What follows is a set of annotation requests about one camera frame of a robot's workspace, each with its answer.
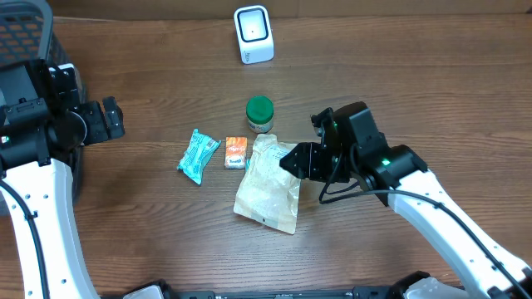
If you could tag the teal snack packet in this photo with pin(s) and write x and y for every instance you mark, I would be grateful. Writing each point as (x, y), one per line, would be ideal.
(197, 155)

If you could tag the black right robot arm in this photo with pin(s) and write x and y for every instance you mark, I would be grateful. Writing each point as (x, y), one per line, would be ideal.
(352, 150)

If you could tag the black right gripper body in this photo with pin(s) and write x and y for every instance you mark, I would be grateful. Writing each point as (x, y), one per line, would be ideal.
(317, 164)

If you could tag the orange snack packet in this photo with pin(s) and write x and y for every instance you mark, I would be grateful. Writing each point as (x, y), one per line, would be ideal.
(235, 152)

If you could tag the white pouch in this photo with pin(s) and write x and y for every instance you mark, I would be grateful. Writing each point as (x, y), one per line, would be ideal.
(267, 193)

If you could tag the white barcode scanner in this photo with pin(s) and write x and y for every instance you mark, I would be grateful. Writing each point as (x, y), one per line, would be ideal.
(254, 34)

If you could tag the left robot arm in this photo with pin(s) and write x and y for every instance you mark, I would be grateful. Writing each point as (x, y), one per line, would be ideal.
(39, 197)

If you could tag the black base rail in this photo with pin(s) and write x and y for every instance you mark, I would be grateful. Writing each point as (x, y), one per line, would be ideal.
(354, 293)

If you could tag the grey plastic mesh basket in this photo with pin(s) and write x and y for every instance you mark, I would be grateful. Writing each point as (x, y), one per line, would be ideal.
(25, 33)

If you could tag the green round lid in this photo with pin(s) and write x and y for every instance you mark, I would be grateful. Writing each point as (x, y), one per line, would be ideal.
(259, 114)

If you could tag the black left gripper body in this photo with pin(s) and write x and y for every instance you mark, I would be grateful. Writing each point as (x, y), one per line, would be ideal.
(98, 129)

